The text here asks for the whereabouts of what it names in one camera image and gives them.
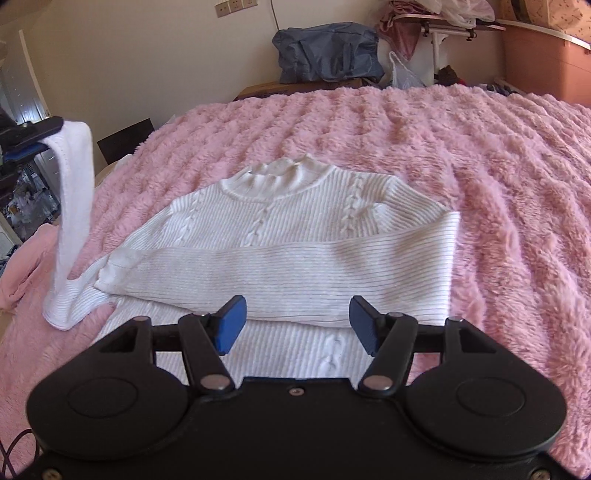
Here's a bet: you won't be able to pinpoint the pink fluffy blanket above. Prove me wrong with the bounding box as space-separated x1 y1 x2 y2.
0 85 591 474

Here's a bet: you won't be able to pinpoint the wall socket strip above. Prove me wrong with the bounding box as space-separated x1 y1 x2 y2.
215 0 259 17

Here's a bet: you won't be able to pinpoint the white frame side table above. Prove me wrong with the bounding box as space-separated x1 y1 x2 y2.
392 13 506 86

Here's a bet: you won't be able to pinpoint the clear plastic bag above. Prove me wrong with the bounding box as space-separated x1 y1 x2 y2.
431 0 496 26

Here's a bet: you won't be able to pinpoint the pink clothes pile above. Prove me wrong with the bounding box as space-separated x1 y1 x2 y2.
376 0 444 58

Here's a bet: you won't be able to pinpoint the black cable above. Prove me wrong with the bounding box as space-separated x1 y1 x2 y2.
0 429 40 478

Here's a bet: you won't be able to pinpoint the blue-grey duffel bag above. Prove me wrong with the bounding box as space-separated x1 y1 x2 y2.
271 23 385 85

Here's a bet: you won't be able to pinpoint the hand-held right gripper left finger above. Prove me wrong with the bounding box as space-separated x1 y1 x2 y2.
95 295 246 398

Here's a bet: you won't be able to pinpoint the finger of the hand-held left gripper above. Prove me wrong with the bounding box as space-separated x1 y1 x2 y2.
0 116 64 140
0 141 49 163

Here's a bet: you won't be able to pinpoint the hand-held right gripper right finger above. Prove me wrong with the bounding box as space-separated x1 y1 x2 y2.
349 295 498 398

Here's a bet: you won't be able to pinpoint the white plastic bag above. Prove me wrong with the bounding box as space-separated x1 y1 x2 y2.
387 51 426 89

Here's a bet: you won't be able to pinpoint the pink storage box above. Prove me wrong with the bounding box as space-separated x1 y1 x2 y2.
501 21 591 104

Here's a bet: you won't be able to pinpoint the orange patterned fabric bundle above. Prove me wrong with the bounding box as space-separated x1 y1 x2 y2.
499 0 591 40

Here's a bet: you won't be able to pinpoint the white knit sweater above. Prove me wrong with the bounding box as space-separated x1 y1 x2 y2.
42 119 461 385

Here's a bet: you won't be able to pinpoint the dark square stool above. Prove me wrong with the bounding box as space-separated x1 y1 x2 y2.
96 118 155 164

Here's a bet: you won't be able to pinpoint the pink cloth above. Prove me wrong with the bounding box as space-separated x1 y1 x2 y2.
0 224 58 311

